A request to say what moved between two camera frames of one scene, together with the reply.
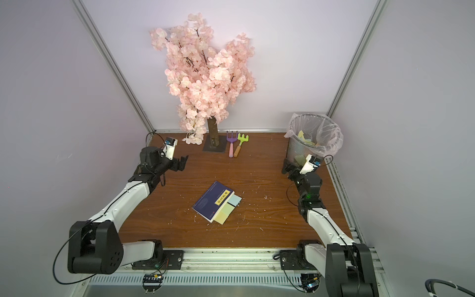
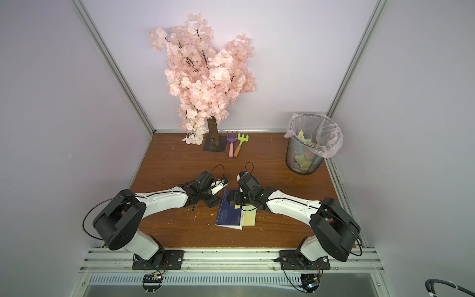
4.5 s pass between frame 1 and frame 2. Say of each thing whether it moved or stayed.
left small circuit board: stayed
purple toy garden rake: stayed
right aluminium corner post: stayed
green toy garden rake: stayed
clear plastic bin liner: stayed
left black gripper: moved
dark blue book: moved
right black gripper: moved
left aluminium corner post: stayed
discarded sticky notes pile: stayed
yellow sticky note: moved
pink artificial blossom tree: stayed
